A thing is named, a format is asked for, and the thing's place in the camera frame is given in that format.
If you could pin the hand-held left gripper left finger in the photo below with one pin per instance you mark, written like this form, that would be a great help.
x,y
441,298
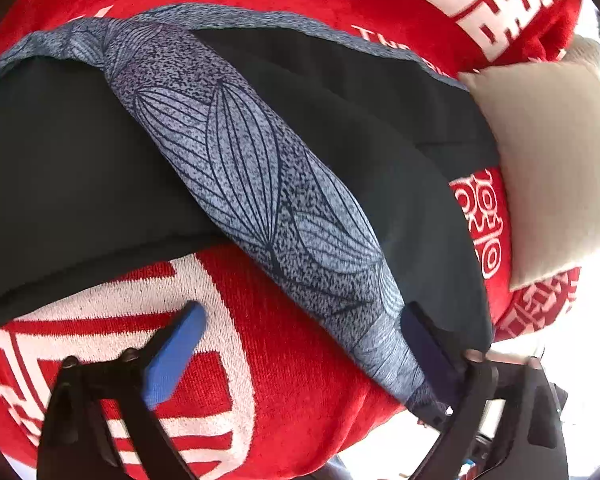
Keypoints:
x,y
172,360

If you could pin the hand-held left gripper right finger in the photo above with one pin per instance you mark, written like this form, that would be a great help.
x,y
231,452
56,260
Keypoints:
x,y
425,355

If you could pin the black pants with leaf-print lining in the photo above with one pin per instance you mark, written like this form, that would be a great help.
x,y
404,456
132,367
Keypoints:
x,y
280,185

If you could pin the red blanket with white print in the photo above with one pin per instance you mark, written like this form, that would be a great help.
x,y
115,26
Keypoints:
x,y
290,360

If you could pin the beige pillow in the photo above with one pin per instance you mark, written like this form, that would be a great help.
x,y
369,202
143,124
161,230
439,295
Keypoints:
x,y
555,170

